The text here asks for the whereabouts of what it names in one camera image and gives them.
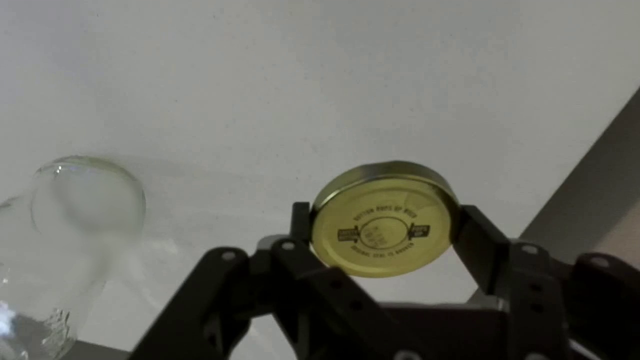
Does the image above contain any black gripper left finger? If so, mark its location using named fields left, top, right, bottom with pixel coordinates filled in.
left=129, top=200, right=403, bottom=360

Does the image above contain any clear glass jar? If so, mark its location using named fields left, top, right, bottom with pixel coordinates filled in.
left=0, top=155, right=148, bottom=360

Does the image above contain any gold metal jar lid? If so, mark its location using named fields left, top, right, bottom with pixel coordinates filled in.
left=308, top=159, right=461, bottom=281

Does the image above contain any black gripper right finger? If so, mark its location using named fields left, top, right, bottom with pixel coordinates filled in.
left=452, top=205, right=640, bottom=360

